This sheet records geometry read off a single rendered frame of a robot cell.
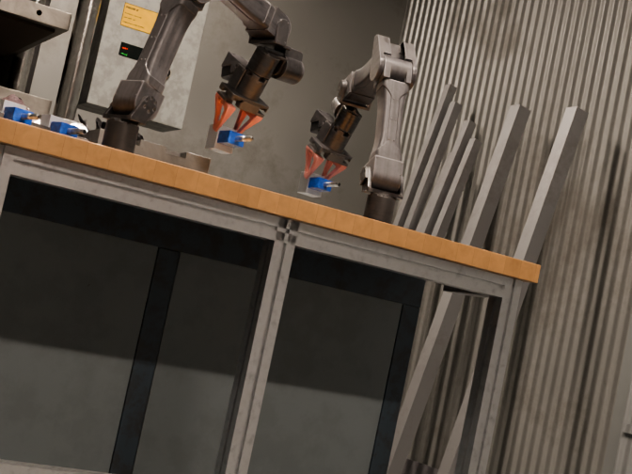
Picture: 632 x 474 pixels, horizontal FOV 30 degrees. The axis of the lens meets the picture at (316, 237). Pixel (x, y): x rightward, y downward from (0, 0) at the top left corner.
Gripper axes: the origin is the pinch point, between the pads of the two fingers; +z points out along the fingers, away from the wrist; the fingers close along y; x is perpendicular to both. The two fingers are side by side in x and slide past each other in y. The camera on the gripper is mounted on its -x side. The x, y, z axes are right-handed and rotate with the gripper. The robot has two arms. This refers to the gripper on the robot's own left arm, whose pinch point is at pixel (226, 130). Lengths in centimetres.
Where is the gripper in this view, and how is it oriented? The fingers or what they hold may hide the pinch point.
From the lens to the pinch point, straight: 258.9
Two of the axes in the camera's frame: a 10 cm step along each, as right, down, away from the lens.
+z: -4.9, 8.2, 2.8
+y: -7.3, -2.2, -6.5
